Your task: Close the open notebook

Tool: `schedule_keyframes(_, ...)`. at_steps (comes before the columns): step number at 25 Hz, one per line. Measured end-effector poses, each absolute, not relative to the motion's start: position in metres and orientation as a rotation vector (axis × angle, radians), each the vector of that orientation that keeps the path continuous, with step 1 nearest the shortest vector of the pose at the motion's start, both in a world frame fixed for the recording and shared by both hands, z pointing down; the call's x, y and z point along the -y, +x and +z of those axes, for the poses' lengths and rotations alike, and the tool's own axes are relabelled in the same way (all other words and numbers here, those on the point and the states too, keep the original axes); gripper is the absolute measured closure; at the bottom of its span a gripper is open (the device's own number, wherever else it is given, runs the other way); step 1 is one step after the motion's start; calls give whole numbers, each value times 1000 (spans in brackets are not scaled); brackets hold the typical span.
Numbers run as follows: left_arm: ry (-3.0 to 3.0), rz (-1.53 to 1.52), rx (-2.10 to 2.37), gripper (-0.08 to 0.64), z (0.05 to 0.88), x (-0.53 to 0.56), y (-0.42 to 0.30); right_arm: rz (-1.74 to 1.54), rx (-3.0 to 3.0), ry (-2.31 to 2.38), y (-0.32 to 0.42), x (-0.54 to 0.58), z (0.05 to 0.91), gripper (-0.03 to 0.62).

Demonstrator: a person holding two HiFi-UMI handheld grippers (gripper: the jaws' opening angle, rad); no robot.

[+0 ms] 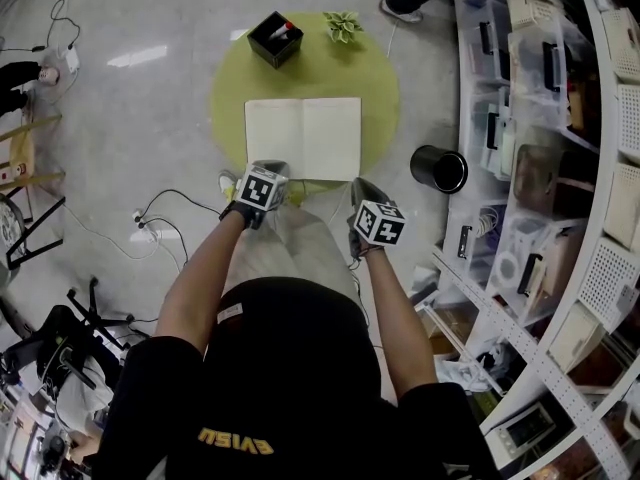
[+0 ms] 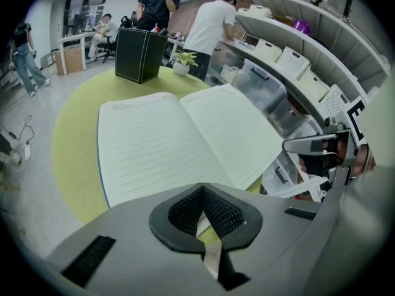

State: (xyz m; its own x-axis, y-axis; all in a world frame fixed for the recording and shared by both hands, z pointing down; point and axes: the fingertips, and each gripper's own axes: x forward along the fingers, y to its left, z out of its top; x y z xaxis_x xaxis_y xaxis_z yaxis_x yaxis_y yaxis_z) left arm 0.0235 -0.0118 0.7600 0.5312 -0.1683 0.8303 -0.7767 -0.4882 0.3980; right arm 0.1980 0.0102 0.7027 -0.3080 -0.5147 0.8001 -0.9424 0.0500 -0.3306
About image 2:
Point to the black square pen holder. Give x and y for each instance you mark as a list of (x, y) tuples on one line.
[(135, 54)]

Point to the white desk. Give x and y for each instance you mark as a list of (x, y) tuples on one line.
[(72, 39)]

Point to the white shelf unit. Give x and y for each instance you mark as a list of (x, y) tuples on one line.
[(327, 23)]

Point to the black computer monitor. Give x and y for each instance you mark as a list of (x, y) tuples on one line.
[(79, 21)]

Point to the brown cardboard box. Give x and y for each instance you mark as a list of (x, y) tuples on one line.
[(72, 61)]

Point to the white lined notebook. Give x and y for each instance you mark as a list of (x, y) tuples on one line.
[(154, 140)]

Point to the black office chair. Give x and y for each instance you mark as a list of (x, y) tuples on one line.
[(109, 46)]

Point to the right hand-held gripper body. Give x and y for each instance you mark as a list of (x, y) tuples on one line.
[(347, 162)]

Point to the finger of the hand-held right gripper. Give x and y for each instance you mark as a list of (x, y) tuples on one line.
[(314, 185), (301, 145)]

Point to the purple bowl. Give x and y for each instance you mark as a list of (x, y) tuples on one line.
[(301, 26)]

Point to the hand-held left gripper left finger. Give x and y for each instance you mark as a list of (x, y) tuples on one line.
[(129, 257)]

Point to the white lidded storage bin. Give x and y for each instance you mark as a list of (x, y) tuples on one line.
[(268, 49), (257, 11), (313, 85)]

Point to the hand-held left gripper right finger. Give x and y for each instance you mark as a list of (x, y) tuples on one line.
[(277, 242)]

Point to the small plant in white pot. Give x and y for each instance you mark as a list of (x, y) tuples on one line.
[(181, 68)]

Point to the clear plastic storage box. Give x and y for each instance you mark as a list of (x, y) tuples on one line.
[(288, 119), (262, 86), (282, 176)]

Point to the person's grey clothing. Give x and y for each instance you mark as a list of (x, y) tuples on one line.
[(364, 227)]

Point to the person's right forearm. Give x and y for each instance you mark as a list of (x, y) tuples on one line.
[(363, 168)]

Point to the white power strip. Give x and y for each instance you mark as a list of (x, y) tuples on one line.
[(22, 153)]

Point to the white perforated basket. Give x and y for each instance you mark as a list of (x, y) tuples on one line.
[(292, 62), (334, 100)]

